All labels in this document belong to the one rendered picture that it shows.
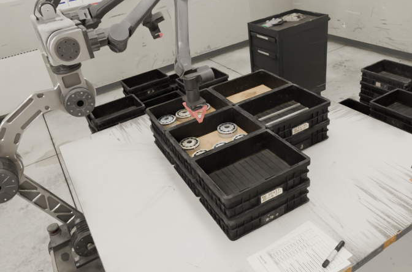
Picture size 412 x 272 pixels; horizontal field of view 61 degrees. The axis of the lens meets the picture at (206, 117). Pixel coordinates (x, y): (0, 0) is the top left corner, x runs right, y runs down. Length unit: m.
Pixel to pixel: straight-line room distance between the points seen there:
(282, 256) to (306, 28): 2.38
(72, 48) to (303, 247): 1.13
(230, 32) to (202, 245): 4.33
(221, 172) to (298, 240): 0.42
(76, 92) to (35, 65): 2.80
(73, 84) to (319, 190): 1.22
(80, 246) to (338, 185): 1.38
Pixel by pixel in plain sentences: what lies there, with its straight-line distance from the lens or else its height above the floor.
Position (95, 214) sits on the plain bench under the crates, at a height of 0.70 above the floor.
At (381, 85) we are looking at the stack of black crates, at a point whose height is 0.51.
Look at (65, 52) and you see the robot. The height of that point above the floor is 1.44.
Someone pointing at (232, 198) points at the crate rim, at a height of 0.93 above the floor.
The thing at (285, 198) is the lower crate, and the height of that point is 0.80.
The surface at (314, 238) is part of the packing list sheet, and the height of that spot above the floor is 0.70.
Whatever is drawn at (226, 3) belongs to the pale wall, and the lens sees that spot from 5.35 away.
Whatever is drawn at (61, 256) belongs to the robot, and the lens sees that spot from 2.32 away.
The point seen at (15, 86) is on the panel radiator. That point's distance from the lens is 4.55.
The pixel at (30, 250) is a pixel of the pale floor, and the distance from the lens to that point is 2.84.
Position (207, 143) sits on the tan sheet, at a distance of 1.76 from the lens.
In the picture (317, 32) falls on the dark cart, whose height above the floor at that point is 0.76.
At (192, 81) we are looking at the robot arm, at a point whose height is 1.25.
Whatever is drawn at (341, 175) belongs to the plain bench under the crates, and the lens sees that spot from 1.75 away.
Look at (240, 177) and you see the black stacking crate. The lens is 1.53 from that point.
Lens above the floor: 1.80
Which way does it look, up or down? 29 degrees down
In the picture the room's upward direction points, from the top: 9 degrees counter-clockwise
